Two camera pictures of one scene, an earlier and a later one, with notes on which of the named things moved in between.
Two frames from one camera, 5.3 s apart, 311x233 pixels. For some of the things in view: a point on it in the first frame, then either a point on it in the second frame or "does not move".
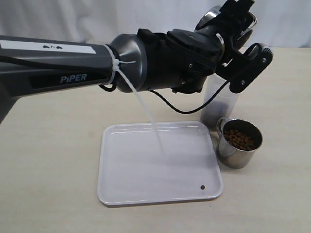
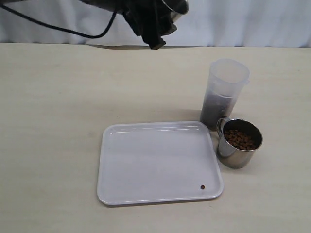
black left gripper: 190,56 to 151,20
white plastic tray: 133,170 does not move
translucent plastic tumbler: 222,105 does not move
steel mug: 211,14 to 179,7
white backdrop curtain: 280,24 does not move
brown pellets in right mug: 239,140 does not move
